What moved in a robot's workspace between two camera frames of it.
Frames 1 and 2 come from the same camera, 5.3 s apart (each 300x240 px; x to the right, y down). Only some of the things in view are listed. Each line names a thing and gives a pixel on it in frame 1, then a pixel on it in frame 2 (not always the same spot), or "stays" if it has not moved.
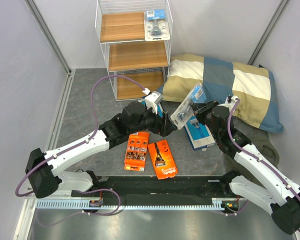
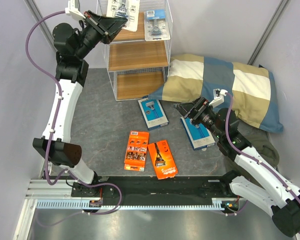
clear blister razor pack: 156,26 stays
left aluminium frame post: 40,18 stays
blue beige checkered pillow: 251,84 stays
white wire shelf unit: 135,37 stays
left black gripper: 163,126 -> 113,25
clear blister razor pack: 184,111 -> 129,9
